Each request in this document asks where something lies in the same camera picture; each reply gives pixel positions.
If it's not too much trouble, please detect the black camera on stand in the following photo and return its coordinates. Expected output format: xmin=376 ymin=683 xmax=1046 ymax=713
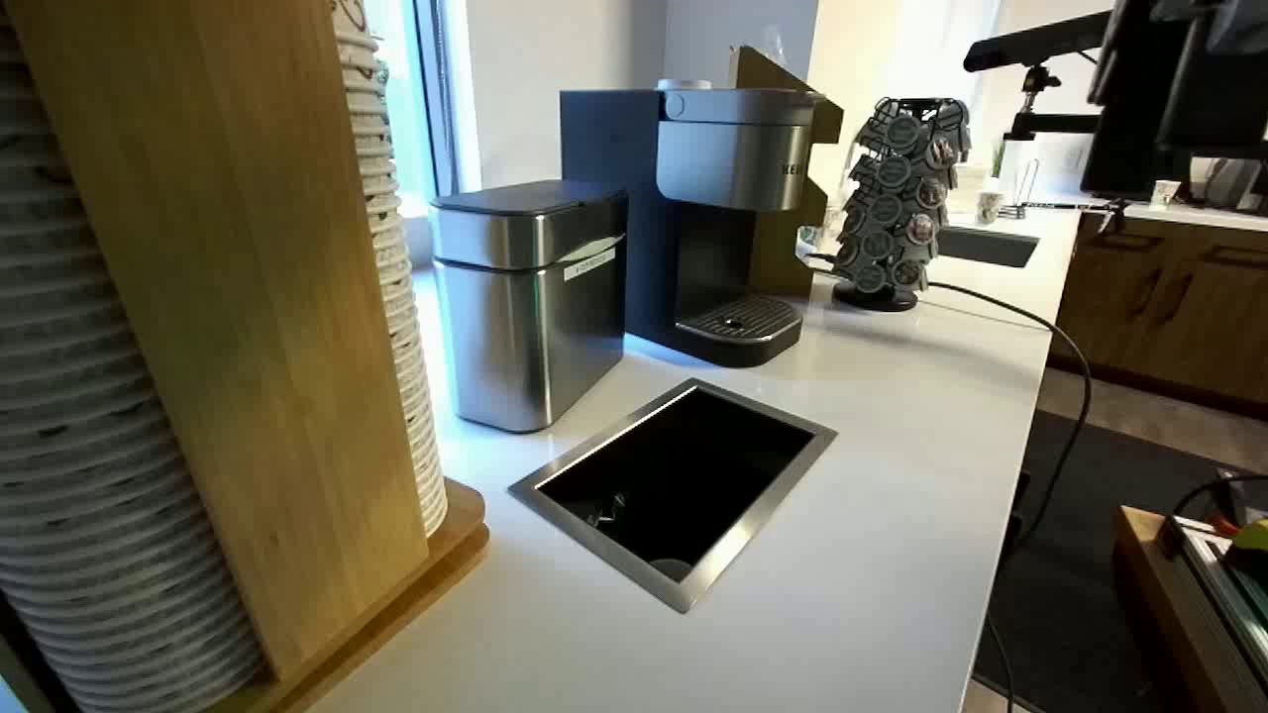
xmin=964 ymin=14 xmax=1108 ymax=139

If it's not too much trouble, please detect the black silver coffee machine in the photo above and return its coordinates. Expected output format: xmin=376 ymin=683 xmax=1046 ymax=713
xmin=559 ymin=44 xmax=845 ymax=370

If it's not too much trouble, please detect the stack of paper cups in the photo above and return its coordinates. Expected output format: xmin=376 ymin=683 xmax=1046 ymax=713
xmin=0 ymin=22 xmax=261 ymax=713
xmin=331 ymin=0 xmax=446 ymax=534

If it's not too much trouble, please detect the wooden cart with tools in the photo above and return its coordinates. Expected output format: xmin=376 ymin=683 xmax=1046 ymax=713
xmin=1108 ymin=488 xmax=1268 ymax=713

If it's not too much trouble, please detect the left stack of paper cups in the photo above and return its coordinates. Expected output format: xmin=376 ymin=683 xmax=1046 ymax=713
xmin=0 ymin=22 xmax=261 ymax=713

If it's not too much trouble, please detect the brown wooden cabinet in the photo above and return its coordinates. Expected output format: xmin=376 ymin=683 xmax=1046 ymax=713
xmin=1058 ymin=218 xmax=1268 ymax=418

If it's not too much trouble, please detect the wooden cup dispenser stand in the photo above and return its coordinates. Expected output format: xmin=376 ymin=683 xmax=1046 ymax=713
xmin=4 ymin=0 xmax=486 ymax=713

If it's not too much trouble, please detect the silver metal bin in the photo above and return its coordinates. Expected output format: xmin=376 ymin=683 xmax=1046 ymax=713
xmin=437 ymin=177 xmax=626 ymax=434

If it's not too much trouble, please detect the black power cable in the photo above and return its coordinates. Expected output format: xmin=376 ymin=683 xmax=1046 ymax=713
xmin=923 ymin=272 xmax=1103 ymax=713

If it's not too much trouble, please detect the right stack of paper cups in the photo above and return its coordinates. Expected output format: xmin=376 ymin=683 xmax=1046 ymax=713
xmin=331 ymin=0 xmax=446 ymax=534

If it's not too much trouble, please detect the steel-rimmed counter trash chute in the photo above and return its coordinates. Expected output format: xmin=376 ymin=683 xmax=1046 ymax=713
xmin=510 ymin=381 xmax=836 ymax=614

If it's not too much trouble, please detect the coffee pod carousel rack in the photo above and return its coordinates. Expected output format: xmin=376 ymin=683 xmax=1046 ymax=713
xmin=831 ymin=98 xmax=972 ymax=313

